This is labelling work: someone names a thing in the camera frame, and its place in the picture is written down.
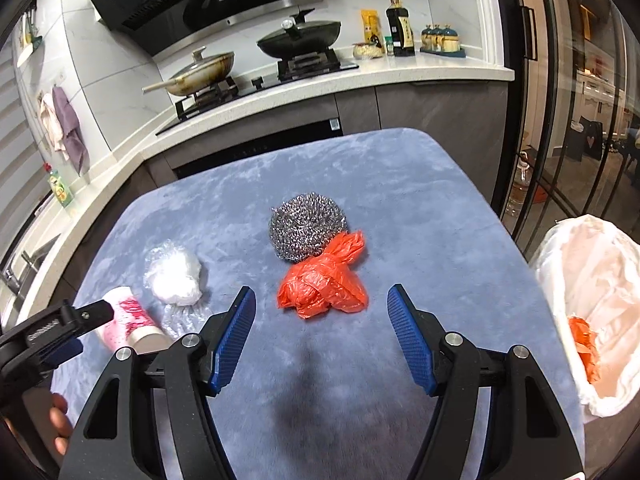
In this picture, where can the steel wool scrubber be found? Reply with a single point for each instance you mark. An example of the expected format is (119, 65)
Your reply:
(303, 226)

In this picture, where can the white crumpled plastic bag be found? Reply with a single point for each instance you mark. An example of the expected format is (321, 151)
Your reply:
(173, 274)

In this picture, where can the purple hanging towel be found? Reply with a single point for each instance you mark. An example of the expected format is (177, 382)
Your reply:
(71, 132)

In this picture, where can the white kitchen countertop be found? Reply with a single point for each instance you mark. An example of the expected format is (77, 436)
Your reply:
(460, 102)

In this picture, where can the small bowl with garlic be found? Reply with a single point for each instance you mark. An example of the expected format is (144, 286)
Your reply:
(367, 51)

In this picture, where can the yellow food packet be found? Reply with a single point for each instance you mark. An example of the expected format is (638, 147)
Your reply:
(372, 31)

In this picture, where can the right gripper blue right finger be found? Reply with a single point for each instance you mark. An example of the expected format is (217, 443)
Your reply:
(418, 354)

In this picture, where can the person's left hand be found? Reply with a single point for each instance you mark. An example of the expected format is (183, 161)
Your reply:
(42, 418)

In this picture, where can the orange snack wrapper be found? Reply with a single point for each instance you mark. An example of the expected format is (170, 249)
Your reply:
(585, 344)

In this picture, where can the blue grey table cloth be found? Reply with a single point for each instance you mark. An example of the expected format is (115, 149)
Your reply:
(330, 397)

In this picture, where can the spice jar set on tray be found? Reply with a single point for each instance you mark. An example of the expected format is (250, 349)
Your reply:
(441, 40)

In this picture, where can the beige wok with lid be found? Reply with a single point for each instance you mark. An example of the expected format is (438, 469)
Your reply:
(201, 73)

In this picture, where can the red plastic bag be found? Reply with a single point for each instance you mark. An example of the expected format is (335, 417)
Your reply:
(320, 283)

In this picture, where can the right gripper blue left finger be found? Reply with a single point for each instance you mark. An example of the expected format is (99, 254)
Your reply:
(230, 335)

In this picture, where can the green dish soap bottle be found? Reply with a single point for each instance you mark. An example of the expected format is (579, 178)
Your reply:
(58, 187)

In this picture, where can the black gas stove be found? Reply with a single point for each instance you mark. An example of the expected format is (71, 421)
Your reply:
(232, 89)

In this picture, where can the black wok with lid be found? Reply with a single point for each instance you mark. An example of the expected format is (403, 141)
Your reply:
(297, 37)

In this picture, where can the pink white paper cup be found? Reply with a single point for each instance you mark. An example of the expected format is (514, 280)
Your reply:
(131, 325)

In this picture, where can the clear crumpled plastic wrap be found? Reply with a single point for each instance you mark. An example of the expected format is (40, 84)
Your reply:
(177, 321)

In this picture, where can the white lined trash bin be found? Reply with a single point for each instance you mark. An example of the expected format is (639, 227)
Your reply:
(588, 267)

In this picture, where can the beige hanging towel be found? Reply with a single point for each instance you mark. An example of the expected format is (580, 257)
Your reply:
(49, 120)

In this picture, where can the dark soy sauce bottle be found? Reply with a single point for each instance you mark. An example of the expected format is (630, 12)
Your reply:
(400, 29)

